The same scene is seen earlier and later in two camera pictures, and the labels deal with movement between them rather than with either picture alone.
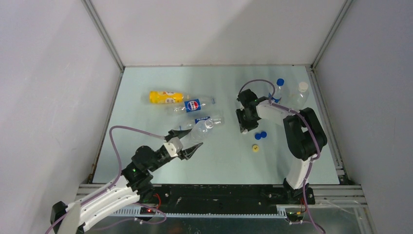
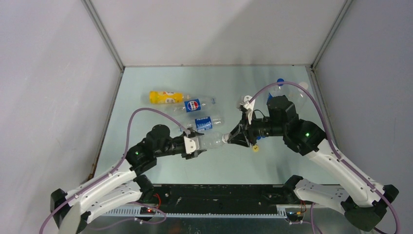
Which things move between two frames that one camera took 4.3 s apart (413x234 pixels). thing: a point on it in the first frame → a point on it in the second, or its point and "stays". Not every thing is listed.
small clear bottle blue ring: [198, 133] → [209, 140]
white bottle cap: [303, 87] stays
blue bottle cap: [280, 82] stays
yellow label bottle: [164, 97] stays
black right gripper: [243, 125] → [239, 138]
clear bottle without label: [298, 98] stays
